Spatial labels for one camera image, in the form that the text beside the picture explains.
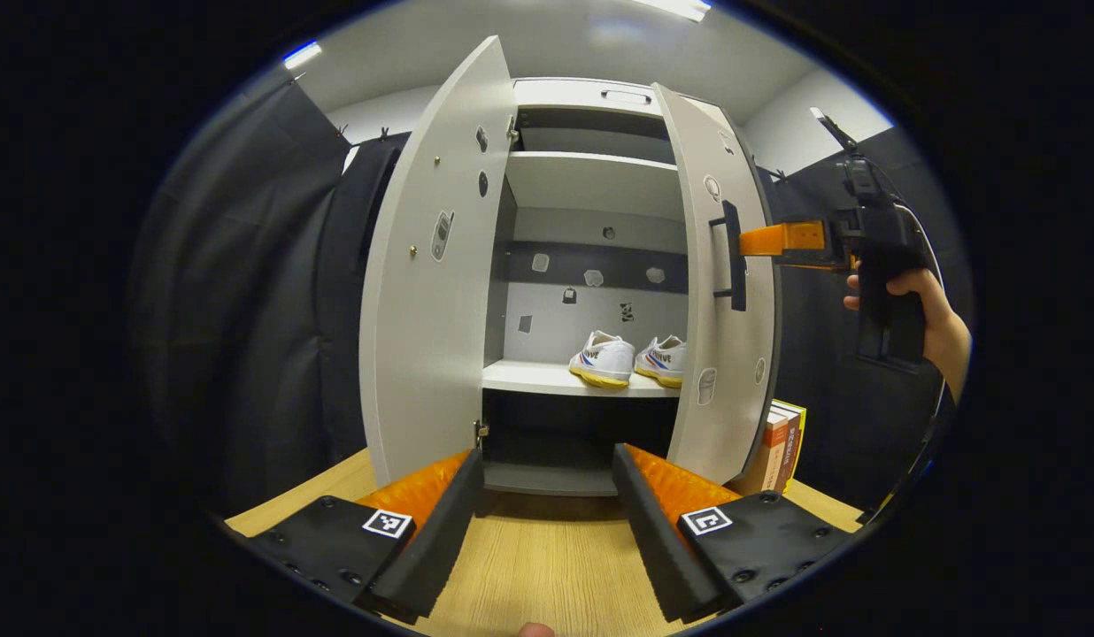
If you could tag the small ceiling light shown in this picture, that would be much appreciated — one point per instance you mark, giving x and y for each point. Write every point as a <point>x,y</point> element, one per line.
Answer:
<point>302,55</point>

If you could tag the white canvas shoe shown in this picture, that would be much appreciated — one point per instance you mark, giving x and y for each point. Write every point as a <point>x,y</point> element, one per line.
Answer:
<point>604,358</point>
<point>662,358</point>

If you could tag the white shoe cabinet door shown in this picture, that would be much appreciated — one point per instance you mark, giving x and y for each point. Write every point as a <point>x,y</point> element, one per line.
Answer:
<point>423,336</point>
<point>697,159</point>

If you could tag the long ceiling light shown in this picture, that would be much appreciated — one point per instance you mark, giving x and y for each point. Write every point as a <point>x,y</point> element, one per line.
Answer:
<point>680,7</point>

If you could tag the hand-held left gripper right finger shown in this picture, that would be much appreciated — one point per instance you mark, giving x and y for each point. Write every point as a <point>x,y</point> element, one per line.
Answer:
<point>658,540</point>

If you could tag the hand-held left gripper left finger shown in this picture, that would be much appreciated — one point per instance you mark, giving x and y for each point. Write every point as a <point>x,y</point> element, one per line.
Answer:
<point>436,540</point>

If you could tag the white shoe cabinet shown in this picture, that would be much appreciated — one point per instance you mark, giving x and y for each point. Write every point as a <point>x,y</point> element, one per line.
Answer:
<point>591,181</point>

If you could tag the brown book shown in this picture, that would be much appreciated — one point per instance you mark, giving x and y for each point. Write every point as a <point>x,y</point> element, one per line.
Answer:
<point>764,456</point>

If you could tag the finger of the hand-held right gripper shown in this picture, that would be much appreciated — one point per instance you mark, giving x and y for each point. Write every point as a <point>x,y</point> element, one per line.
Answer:
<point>790,239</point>

